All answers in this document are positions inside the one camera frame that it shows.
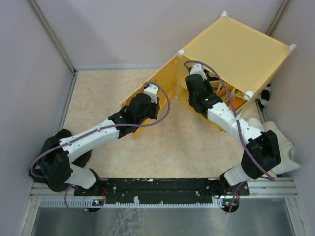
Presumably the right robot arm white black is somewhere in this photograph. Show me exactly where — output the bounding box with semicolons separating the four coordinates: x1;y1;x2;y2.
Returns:
185;74;281;195

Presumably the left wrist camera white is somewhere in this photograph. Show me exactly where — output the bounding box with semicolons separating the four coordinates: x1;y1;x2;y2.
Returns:
143;82;159;103

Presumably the yellow cabinet door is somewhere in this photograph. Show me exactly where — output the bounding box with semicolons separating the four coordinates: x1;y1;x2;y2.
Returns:
120;54;182;140

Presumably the yellow shoe cabinet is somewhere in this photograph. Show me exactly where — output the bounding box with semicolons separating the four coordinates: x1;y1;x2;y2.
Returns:
176;11;296;136

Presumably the black white striped slipper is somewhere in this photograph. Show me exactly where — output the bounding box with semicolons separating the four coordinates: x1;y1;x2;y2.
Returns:
257;83;271;109

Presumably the orange sneaker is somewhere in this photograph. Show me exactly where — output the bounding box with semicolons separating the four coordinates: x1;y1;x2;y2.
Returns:
221;90;246;110
210;80;227;97

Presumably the grey cable duct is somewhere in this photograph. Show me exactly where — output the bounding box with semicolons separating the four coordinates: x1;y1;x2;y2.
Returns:
39;198;229;209

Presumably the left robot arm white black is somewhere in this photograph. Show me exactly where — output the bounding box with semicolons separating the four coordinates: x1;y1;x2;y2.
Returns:
29;89;159;191

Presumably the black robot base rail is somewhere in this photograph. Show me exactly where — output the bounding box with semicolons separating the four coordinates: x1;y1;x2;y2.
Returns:
74;175;249;204

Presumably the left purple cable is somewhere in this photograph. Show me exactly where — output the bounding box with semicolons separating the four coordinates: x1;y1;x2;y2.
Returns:
30;81;172;177

